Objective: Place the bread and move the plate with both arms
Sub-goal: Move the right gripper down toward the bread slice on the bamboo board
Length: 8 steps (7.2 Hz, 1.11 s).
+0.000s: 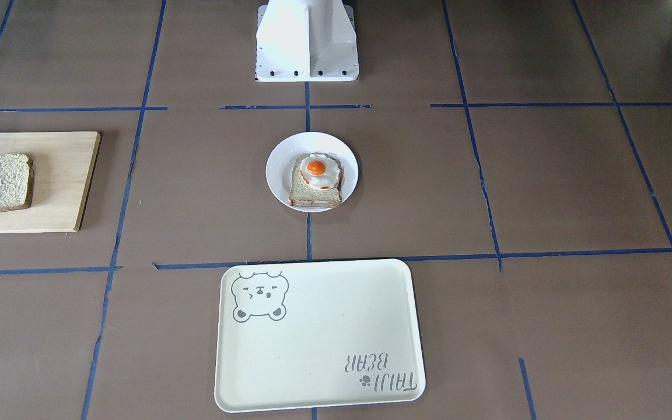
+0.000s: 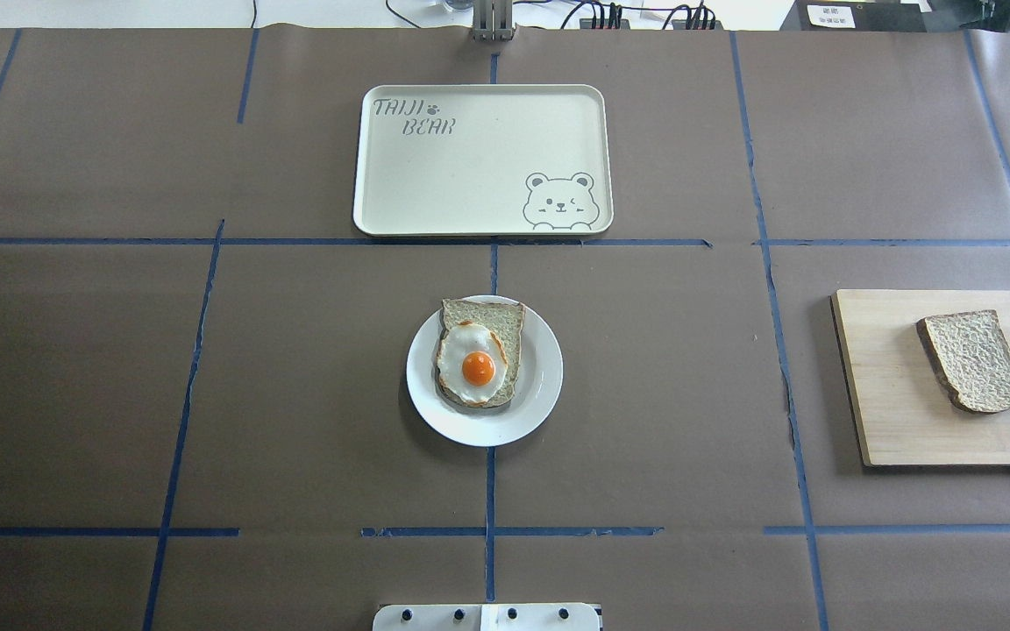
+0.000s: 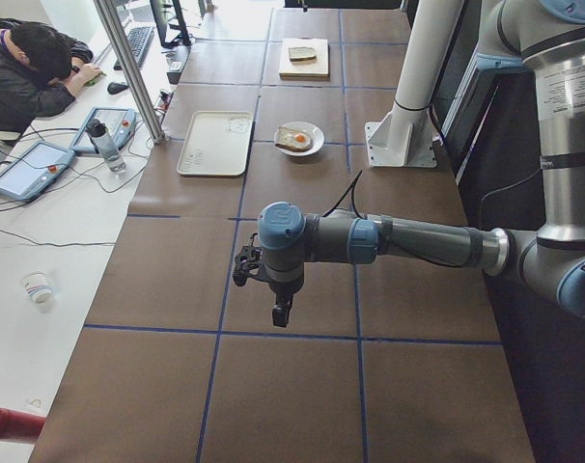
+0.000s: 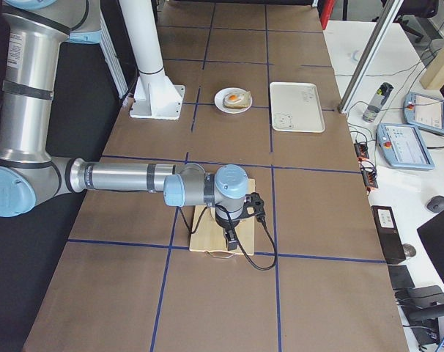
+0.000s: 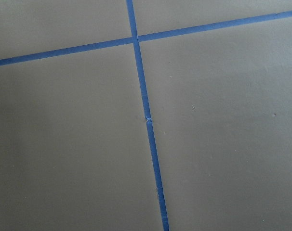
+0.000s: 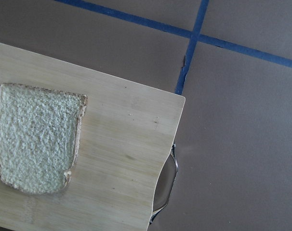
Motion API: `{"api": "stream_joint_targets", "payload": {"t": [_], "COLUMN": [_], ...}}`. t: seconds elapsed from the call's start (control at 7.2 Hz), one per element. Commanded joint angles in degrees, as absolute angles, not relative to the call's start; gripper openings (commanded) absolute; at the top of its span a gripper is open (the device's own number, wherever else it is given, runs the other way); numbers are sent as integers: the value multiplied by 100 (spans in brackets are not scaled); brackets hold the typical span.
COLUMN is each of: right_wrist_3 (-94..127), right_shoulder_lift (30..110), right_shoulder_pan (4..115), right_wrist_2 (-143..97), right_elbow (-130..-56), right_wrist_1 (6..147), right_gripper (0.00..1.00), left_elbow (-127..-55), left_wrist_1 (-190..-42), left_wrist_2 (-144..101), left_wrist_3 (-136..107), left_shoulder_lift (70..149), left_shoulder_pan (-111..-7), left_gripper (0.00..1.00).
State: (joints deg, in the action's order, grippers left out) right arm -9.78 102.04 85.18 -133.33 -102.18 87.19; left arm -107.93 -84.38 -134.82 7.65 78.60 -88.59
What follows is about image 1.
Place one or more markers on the bread slice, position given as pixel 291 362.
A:
pixel 16 182
pixel 301 195

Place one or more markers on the toy fried egg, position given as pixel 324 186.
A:
pixel 320 171

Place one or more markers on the cream bear serving tray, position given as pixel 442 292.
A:
pixel 317 334

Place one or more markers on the wooden cutting board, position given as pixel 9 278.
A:
pixel 63 169

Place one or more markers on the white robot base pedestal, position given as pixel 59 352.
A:
pixel 306 41

